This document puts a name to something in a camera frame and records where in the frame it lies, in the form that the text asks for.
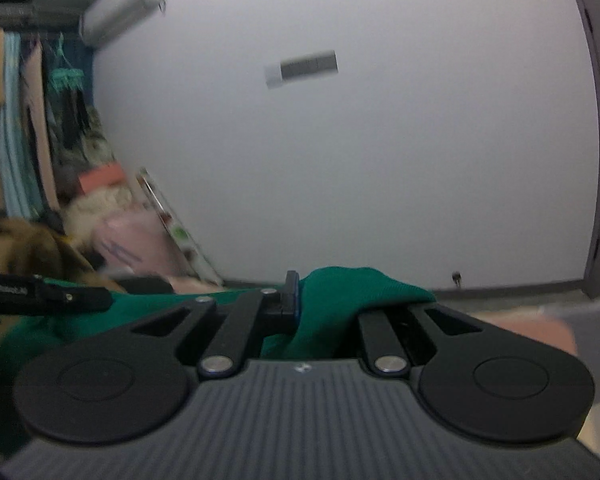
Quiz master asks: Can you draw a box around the green zip hoodie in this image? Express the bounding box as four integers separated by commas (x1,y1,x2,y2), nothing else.
0,266,436,368

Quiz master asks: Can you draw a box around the hanging clothes rack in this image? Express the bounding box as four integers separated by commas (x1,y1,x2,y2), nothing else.
0,0,114,232

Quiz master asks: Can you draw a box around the brown hooded coat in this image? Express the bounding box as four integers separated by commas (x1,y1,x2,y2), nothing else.
0,218,126,294

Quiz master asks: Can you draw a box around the pink plastic bag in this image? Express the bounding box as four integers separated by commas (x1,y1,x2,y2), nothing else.
92,209,187,276

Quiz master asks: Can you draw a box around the white wall air conditioner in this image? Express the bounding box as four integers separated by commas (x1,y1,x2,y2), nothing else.
79,0,166,49

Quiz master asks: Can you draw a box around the grey wall switch panel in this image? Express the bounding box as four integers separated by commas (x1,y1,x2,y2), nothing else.
264,51,338,89

